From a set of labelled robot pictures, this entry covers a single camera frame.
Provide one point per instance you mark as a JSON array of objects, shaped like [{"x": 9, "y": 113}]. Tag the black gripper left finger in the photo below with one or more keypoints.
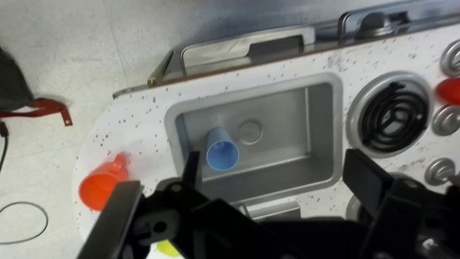
[{"x": 193, "y": 168}]

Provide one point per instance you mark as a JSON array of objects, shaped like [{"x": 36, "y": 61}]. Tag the gray toy sink basin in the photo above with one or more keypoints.
[{"x": 282, "y": 139}]

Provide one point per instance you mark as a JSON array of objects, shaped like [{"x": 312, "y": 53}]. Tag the blue plastic cup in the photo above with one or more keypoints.
[{"x": 222, "y": 152}]

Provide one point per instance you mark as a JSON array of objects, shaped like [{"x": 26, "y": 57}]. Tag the black coil stove burner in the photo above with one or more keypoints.
[{"x": 390, "y": 116}]

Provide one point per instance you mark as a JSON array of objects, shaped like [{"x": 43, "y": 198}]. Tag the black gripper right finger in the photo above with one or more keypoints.
[{"x": 367, "y": 181}]

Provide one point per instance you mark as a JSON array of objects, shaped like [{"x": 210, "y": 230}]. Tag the gray stove knob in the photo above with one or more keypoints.
[
  {"x": 446, "y": 120},
  {"x": 452, "y": 58},
  {"x": 440, "y": 172}
]

